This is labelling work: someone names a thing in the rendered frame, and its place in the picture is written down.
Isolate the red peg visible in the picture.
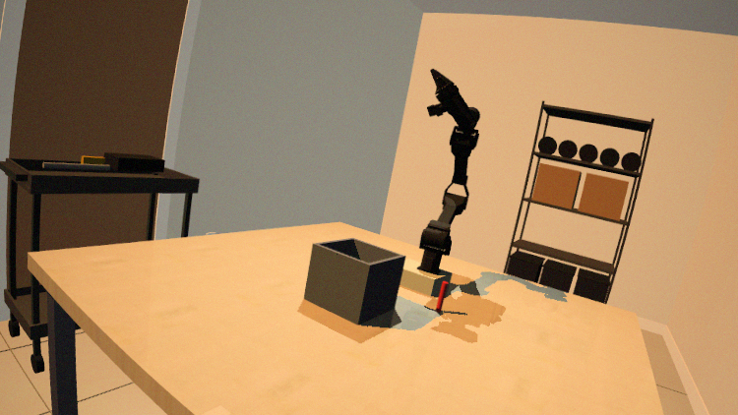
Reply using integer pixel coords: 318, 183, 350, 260
436, 281, 449, 313

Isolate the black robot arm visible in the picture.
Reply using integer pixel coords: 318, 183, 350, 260
417, 102, 480, 275

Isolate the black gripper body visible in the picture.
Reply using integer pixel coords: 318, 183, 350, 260
435, 85, 468, 118

